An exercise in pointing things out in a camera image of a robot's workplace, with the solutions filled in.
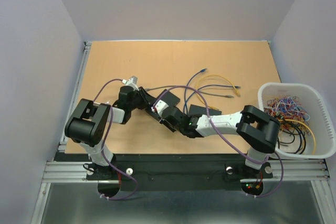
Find black flat switch box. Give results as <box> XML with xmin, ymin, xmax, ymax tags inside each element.
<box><xmin>188</xmin><ymin>104</ymin><xmax>222</xmax><ymax>116</ymax></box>

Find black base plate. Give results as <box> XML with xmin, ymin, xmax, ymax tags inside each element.
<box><xmin>54</xmin><ymin>153</ymin><xmax>273</xmax><ymax>195</ymax></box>

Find aluminium frame rails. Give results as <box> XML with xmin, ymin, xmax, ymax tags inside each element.
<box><xmin>32</xmin><ymin>40</ymin><xmax>335</xmax><ymax>223</ymax></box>

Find black switch with ports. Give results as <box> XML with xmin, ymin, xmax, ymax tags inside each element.
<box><xmin>154</xmin><ymin>89</ymin><xmax>181</xmax><ymax>111</ymax></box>

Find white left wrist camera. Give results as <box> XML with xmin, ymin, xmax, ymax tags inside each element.
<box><xmin>122</xmin><ymin>76</ymin><xmax>139</xmax><ymax>90</ymax></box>

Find pile of coloured cables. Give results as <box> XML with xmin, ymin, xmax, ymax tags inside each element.
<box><xmin>264</xmin><ymin>95</ymin><xmax>317</xmax><ymax>155</ymax></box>

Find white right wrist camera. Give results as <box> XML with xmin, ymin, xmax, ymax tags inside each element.
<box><xmin>151</xmin><ymin>100</ymin><xmax>169</xmax><ymax>116</ymax></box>

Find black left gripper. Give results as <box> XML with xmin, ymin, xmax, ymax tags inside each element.
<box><xmin>129</xmin><ymin>87</ymin><xmax>156</xmax><ymax>111</ymax></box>

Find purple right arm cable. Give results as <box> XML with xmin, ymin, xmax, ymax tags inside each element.
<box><xmin>154</xmin><ymin>85</ymin><xmax>284</xmax><ymax>199</ymax></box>

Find white plastic basket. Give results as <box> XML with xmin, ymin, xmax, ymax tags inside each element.
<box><xmin>258</xmin><ymin>82</ymin><xmax>335</xmax><ymax>159</ymax></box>

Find yellow ethernet cable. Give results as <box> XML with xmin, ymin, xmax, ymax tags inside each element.
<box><xmin>196</xmin><ymin>74</ymin><xmax>242</xmax><ymax>111</ymax></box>

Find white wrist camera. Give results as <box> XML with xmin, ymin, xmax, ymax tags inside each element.
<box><xmin>122</xmin><ymin>76</ymin><xmax>139</xmax><ymax>90</ymax></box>
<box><xmin>151</xmin><ymin>100</ymin><xmax>169</xmax><ymax>116</ymax></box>

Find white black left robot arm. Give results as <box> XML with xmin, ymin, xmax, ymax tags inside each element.
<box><xmin>64</xmin><ymin>86</ymin><xmax>156</xmax><ymax>179</ymax></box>

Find grey ethernet cable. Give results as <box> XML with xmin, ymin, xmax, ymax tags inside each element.
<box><xmin>145</xmin><ymin>84</ymin><xmax>234</xmax><ymax>99</ymax></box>

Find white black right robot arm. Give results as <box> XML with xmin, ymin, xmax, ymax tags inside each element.
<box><xmin>153</xmin><ymin>103</ymin><xmax>280</xmax><ymax>177</ymax></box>

